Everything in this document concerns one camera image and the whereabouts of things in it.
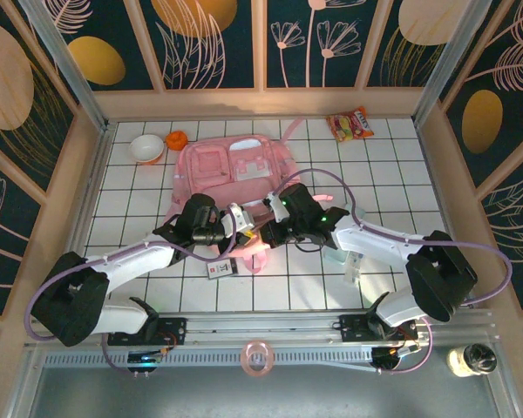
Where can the pink tape roll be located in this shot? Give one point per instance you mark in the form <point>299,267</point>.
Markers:
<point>245,359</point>

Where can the bottle with black cap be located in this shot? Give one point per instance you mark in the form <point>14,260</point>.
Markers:
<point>462,361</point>

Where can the pink student backpack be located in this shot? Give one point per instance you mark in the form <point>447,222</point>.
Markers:
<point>209,174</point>

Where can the aluminium table edge rail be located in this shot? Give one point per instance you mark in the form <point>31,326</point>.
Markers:
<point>438,174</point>
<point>95,174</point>

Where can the aluminium frame post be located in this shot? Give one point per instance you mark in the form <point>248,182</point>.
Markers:
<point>453,65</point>
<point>65,65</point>

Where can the long aluminium base rail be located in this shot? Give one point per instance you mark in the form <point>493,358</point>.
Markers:
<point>261,324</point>

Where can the black and white card box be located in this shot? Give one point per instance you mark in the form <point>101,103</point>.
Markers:
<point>222,269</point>

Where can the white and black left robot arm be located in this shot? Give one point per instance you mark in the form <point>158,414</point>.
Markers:
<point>135,261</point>

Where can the small black circuit board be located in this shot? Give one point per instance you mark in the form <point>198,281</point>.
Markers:
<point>388,357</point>
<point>144,360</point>

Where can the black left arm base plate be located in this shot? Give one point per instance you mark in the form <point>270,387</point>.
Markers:
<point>174,331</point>

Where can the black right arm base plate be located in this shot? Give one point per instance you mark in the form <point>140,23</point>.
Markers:
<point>353,328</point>

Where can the white bowl with orange base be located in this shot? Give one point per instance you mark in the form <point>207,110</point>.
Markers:
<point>146,148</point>

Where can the orange snack packet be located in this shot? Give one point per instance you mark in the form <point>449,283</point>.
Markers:
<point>348,125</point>

